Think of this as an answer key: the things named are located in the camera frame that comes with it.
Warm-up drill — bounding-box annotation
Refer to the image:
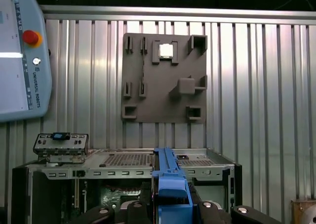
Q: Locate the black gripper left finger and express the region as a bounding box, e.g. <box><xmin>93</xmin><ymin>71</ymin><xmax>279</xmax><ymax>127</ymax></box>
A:
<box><xmin>74</xmin><ymin>200</ymin><xmax>154</xmax><ymax>224</ymax></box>

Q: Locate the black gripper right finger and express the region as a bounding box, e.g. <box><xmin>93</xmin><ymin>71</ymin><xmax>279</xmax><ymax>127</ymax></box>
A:
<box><xmin>189</xmin><ymin>184</ymin><xmax>281</xmax><ymax>224</ymax></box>

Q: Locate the hard disk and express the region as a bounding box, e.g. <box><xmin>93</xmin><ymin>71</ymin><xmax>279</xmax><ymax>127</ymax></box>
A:
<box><xmin>151</xmin><ymin>146</ymin><xmax>196</xmax><ymax>224</ymax></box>

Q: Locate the green motherboard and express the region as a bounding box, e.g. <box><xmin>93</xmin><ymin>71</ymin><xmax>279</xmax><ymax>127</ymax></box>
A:
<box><xmin>85</xmin><ymin>181</ymin><xmax>154</xmax><ymax>210</ymax></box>

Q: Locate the black PC case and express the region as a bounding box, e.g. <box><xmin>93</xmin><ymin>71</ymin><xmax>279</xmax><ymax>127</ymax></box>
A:
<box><xmin>11</xmin><ymin>147</ymin><xmax>244</xmax><ymax>224</ymax></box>

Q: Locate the grey parts rack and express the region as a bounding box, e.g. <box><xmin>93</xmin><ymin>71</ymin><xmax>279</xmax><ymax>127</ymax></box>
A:
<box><xmin>120</xmin><ymin>33</ymin><xmax>208</xmax><ymax>124</ymax></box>

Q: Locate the pale blue teach pendant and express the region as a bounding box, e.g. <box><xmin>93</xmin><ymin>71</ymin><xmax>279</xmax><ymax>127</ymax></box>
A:
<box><xmin>0</xmin><ymin>0</ymin><xmax>53</xmax><ymax>123</ymax></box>

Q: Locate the silver CPU chip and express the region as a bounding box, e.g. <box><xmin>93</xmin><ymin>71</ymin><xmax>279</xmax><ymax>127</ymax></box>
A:
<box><xmin>158</xmin><ymin>44</ymin><xmax>175</xmax><ymax>59</ymax></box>

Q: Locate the hinged metal slot bracket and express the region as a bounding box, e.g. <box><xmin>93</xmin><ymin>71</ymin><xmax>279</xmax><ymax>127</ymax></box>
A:
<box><xmin>33</xmin><ymin>132</ymin><xmax>89</xmax><ymax>164</ymax></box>

